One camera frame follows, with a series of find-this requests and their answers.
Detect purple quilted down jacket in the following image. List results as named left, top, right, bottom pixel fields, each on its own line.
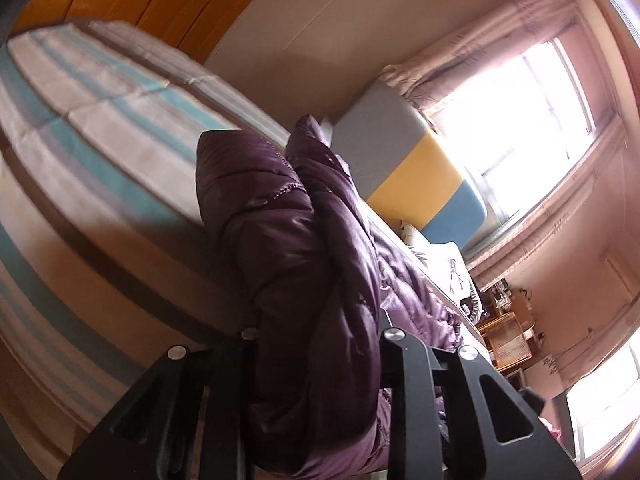
left=195, top=116, right=461, bottom=479

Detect rattan wooden chair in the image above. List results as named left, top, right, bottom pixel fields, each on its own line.
left=478, top=311, right=539, bottom=372

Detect cluttered wooden desk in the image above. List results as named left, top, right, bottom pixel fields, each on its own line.
left=480, top=278, right=535, bottom=330

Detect white printed pillow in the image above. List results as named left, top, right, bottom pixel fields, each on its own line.
left=400, top=221, right=472, bottom=306

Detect striped bed cover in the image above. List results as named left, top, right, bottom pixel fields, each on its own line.
left=1, top=21, right=288, bottom=479

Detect right pink curtain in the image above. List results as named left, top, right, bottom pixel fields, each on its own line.
left=468, top=116, right=627, bottom=289

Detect pink curtain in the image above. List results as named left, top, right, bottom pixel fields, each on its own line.
left=468, top=116, right=627, bottom=289
left=378, top=0, right=578, bottom=112

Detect grey yellow blue sofa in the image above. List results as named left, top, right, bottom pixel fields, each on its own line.
left=331, top=80, right=487, bottom=248

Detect window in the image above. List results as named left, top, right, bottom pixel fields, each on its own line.
left=429, top=39, right=597, bottom=226

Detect left pink curtain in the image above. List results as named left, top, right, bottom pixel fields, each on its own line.
left=378, top=0, right=578, bottom=112

